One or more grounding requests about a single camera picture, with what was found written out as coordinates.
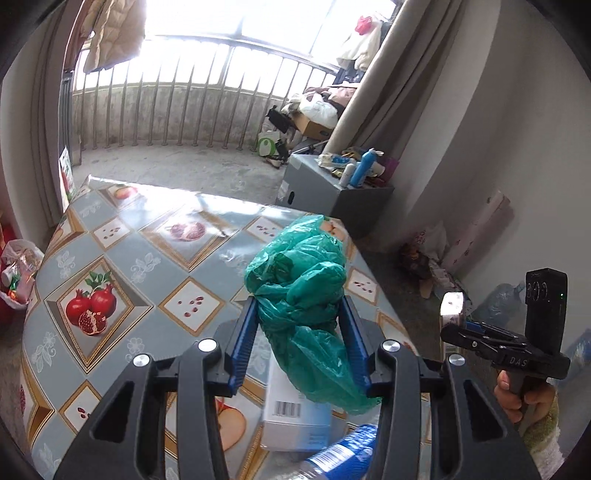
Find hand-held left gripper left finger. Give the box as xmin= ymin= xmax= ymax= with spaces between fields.
xmin=53 ymin=295 xmax=259 ymax=480

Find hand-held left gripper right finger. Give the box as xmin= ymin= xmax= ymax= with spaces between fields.
xmin=339 ymin=295 xmax=541 ymax=480

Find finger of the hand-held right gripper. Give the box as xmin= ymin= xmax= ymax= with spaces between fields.
xmin=464 ymin=322 xmax=527 ymax=345
xmin=440 ymin=324 xmax=500 ymax=359

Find small white box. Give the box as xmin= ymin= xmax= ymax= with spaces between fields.
xmin=440 ymin=292 xmax=466 ymax=329

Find green plastic bag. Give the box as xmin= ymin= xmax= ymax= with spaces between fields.
xmin=243 ymin=215 xmax=382 ymax=415

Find white barcode carton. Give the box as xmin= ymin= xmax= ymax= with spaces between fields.
xmin=259 ymin=355 xmax=333 ymax=453

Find blue label plastic cola bottle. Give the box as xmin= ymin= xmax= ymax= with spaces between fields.
xmin=302 ymin=424 xmax=382 ymax=480

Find person's right forearm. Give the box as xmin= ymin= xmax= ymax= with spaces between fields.
xmin=522 ymin=397 xmax=566 ymax=472

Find person's right hand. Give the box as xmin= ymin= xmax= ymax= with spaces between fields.
xmin=493 ymin=369 xmax=555 ymax=423

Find cardboard scraps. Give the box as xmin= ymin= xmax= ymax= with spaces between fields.
xmin=399 ymin=242 xmax=458 ymax=301

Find white plastic bag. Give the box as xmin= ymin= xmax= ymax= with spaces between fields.
xmin=413 ymin=226 xmax=448 ymax=264

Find floral wallpaper roll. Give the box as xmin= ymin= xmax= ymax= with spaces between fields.
xmin=455 ymin=191 xmax=513 ymax=278

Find fruit print tablecloth table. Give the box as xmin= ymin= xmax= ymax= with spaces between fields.
xmin=21 ymin=174 xmax=416 ymax=480

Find grey cabinet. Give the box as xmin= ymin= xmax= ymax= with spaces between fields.
xmin=276 ymin=154 xmax=395 ymax=238

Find blue spray bottle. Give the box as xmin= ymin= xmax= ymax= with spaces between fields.
xmin=349 ymin=148 xmax=384 ymax=188

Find white tube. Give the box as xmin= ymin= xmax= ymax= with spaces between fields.
xmin=318 ymin=154 xmax=358 ymax=169

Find white and green container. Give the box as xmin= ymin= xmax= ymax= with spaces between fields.
xmin=257 ymin=131 xmax=289 ymax=158

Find cardboard box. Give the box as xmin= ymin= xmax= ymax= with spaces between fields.
xmin=288 ymin=113 xmax=340 ymax=139

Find metal balcony railing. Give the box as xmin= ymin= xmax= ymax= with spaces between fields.
xmin=65 ymin=34 xmax=340 ymax=153

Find white stuffed bag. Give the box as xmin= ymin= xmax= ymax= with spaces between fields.
xmin=288 ymin=95 xmax=340 ymax=123

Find fruit print carton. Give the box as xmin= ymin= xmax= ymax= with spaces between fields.
xmin=59 ymin=148 xmax=77 ymax=204

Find beige curtain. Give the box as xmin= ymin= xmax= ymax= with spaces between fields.
xmin=30 ymin=0 xmax=86 ymax=227
xmin=323 ymin=0 xmax=502 ymax=158

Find hanging white clothing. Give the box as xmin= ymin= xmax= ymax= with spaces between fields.
xmin=337 ymin=16 xmax=384 ymax=70

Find beige puffer jacket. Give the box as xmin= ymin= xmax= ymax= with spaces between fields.
xmin=83 ymin=0 xmax=146 ymax=72

